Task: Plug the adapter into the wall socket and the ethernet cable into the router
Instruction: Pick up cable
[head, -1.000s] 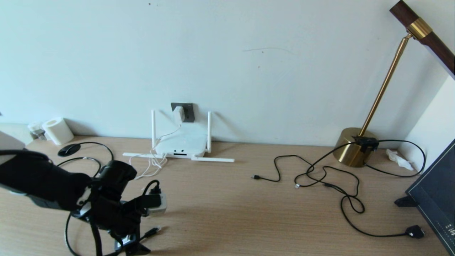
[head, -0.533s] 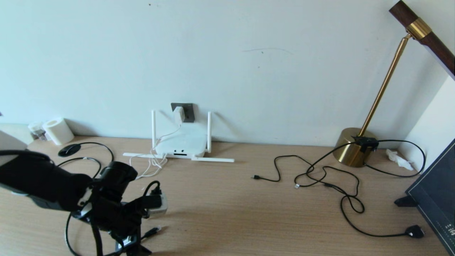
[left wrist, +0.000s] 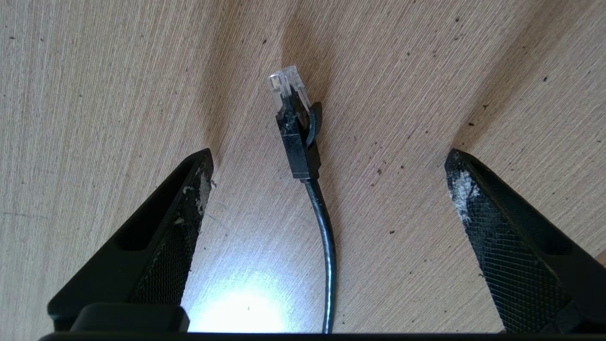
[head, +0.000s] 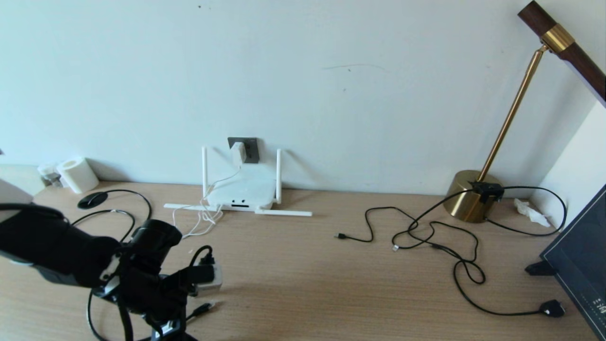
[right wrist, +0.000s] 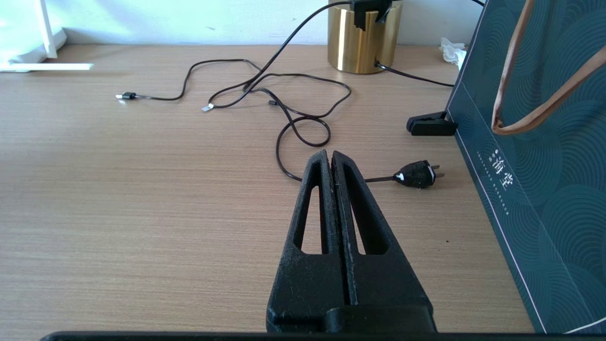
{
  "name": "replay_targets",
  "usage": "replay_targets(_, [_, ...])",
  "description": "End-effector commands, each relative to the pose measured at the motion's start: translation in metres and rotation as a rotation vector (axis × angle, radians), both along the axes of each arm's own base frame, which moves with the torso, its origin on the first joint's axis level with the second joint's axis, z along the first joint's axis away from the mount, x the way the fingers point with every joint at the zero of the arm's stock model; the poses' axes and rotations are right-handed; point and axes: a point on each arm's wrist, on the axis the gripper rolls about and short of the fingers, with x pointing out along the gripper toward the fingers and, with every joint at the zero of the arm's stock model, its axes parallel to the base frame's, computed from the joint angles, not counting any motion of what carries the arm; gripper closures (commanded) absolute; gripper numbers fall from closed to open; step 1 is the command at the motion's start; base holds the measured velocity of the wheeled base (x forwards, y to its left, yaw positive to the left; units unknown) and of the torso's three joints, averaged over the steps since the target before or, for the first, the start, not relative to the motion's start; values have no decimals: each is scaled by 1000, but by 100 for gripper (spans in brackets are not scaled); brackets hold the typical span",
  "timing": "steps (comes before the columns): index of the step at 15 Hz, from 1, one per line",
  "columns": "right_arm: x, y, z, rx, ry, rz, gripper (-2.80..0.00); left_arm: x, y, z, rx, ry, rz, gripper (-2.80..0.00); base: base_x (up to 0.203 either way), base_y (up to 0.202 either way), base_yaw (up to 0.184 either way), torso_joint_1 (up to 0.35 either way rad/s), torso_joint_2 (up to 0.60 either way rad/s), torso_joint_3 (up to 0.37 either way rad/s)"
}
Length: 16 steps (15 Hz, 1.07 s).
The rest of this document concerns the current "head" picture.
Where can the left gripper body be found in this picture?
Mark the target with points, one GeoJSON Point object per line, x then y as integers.
{"type": "Point", "coordinates": [151, 293]}

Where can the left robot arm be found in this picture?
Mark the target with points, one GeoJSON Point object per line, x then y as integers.
{"type": "Point", "coordinates": [52, 246]}

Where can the white wifi router with antennas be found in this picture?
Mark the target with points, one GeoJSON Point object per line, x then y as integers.
{"type": "Point", "coordinates": [241, 189]}

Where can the white paper roll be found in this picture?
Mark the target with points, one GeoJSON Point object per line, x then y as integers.
{"type": "Point", "coordinates": [78, 175]}

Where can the brass desk lamp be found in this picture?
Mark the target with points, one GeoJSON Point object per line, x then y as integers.
{"type": "Point", "coordinates": [466, 199]}

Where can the black plastic clip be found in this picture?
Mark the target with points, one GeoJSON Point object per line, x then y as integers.
{"type": "Point", "coordinates": [539, 269]}

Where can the crumpled white tissue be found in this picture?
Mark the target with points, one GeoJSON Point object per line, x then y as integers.
{"type": "Point", "coordinates": [532, 213]}

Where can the dark monitor screen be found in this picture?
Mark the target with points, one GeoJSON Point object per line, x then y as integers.
{"type": "Point", "coordinates": [582, 265]}

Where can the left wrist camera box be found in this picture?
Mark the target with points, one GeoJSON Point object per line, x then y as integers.
{"type": "Point", "coordinates": [213, 282]}

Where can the grey wall power socket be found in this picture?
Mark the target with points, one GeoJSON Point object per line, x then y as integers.
{"type": "Point", "coordinates": [252, 151]}

